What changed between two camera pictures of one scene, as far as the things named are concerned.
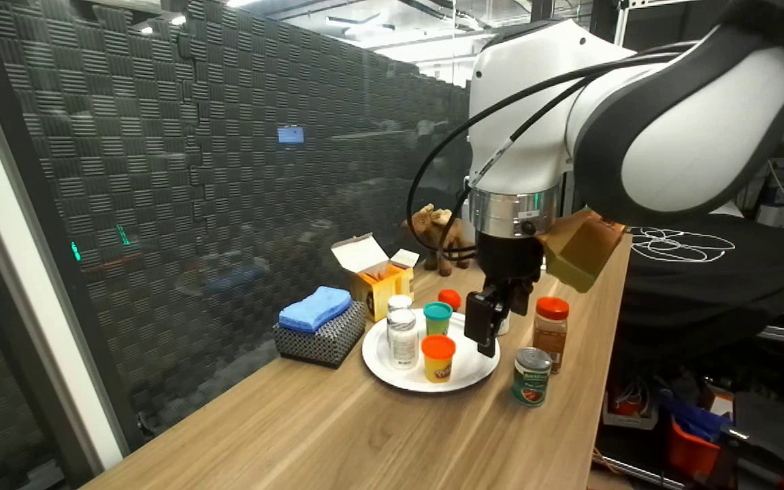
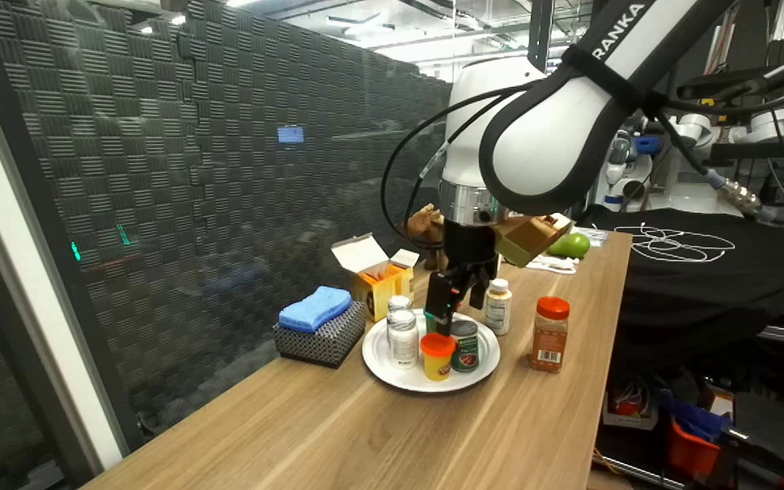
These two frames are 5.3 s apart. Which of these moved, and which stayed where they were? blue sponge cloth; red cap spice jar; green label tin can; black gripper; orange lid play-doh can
Moved: green label tin can; black gripper
Stayed: orange lid play-doh can; blue sponge cloth; red cap spice jar
